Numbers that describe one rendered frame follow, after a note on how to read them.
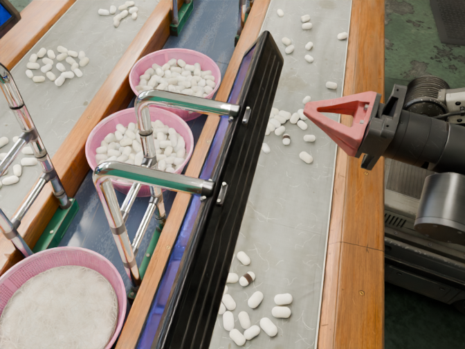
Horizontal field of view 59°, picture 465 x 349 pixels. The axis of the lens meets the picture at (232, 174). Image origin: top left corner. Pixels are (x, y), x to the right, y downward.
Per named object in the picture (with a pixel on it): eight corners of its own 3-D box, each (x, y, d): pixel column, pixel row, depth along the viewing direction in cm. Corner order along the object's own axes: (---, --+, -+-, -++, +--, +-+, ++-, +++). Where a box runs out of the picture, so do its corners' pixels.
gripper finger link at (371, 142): (294, 140, 50) (370, 163, 49) (298, 112, 44) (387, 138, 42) (310, 95, 53) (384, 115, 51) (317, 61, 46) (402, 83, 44)
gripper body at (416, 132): (355, 167, 52) (415, 185, 50) (376, 131, 42) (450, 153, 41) (368, 123, 54) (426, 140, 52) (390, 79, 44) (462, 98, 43)
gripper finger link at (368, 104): (293, 148, 53) (365, 171, 51) (297, 122, 46) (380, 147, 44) (308, 104, 55) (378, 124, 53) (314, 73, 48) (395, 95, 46)
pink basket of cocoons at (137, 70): (229, 81, 134) (230, 57, 127) (207, 138, 118) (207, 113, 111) (151, 66, 137) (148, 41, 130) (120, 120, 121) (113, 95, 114)
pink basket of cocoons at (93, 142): (190, 128, 120) (189, 103, 113) (198, 203, 104) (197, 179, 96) (97, 134, 117) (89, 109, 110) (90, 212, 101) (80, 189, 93)
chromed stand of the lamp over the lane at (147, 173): (237, 244, 97) (253, 98, 62) (216, 327, 85) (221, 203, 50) (161, 226, 99) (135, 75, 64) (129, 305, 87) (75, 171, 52)
